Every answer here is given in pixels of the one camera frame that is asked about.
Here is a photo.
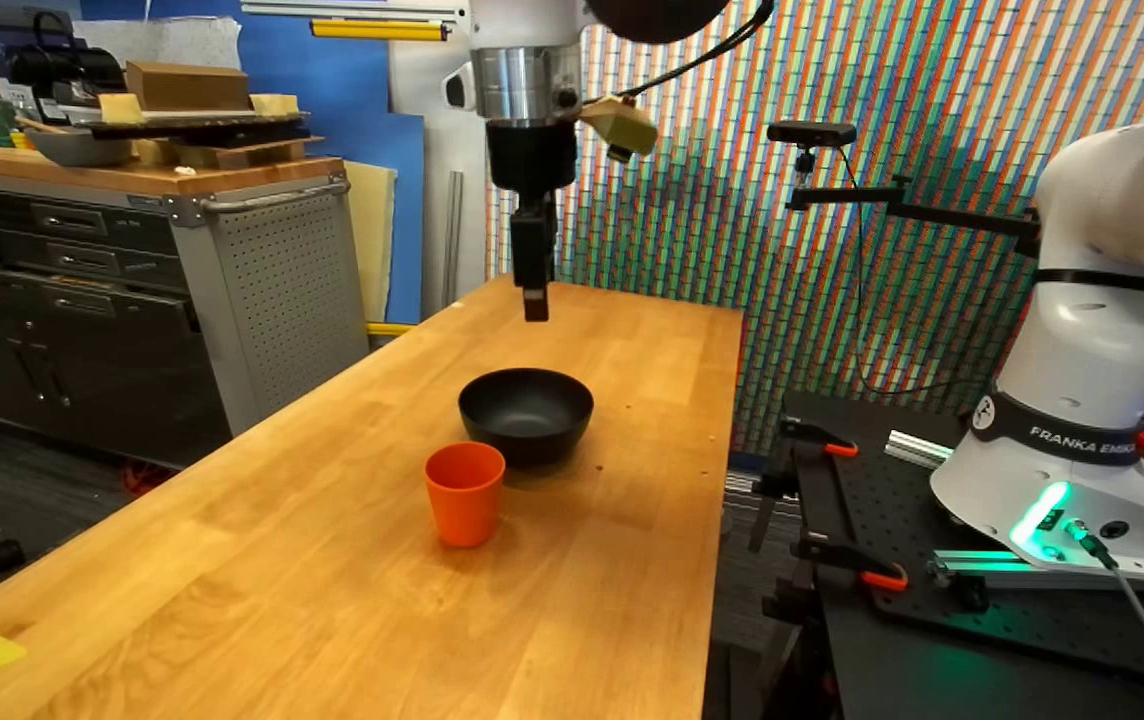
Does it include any blue board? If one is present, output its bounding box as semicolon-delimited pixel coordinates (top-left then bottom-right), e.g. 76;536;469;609
234;9;432;330

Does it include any black equipment pile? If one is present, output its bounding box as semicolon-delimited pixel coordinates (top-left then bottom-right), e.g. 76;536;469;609
0;9;133;102

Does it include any black clamp orange handle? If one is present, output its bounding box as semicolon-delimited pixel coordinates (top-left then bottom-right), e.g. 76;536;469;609
771;416;867;467
794;528;918;599

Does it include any yellow foam slab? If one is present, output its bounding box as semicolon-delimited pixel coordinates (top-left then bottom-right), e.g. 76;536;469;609
94;90;305;133

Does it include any brown wooden box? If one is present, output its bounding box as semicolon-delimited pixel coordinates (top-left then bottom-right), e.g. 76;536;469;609
121;61;256;117

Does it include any beige leaning board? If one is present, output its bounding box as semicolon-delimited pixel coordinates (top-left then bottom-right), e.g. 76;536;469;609
339;156;399;330

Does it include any black perforated robot table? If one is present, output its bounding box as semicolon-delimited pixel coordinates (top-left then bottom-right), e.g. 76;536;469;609
727;390;1144;720

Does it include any white leaning panel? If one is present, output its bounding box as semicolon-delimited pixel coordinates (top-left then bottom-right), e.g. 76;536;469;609
387;37;494;320

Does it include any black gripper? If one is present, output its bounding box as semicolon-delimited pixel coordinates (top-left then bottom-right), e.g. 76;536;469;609
485;117;583;323

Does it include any multicolour striped backdrop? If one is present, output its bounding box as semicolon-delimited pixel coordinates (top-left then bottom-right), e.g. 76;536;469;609
485;0;1144;457

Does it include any yellow bar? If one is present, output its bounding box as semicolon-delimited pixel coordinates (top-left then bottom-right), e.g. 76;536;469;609
305;17;452;46

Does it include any orange plastic cup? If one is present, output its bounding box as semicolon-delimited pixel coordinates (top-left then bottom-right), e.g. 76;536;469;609
422;440;512;553

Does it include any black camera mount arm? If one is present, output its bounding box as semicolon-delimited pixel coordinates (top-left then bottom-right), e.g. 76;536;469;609
785;143;1046;255

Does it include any tan wrist camera box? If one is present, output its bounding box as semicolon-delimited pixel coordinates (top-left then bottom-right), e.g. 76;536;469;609
582;98;666;166

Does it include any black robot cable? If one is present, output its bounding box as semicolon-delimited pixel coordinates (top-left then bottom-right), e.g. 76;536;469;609
612;0;781;106

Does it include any grey metal tool cabinet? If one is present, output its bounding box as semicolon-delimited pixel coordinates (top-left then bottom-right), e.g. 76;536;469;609
0;143;374;471

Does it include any black bowl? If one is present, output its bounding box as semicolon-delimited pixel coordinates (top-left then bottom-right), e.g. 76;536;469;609
456;365;599;471

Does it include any black external camera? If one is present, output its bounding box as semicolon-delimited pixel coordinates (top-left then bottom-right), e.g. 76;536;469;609
764;121;862;151

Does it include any silver aluminium rail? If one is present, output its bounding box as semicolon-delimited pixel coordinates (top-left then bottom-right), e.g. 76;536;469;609
929;543;1144;592

